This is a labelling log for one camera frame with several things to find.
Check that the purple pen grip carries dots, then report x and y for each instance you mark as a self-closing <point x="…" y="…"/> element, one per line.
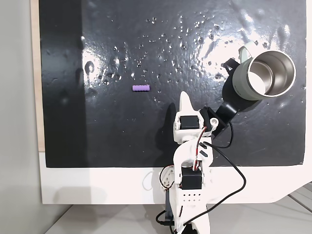
<point x="141" y="88"/>

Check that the green steel-lined mug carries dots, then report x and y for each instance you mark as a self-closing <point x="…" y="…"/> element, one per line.
<point x="240" y="80"/>

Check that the black glossy mat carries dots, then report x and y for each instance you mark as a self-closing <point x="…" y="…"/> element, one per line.
<point x="122" y="126"/>

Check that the white board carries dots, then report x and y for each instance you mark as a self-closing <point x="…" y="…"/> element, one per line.
<point x="97" y="185"/>

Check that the light wooden board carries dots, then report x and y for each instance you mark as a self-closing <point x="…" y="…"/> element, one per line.
<point x="36" y="73"/>

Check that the black camera box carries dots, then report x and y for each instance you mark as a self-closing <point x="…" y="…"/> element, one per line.
<point x="225" y="113"/>

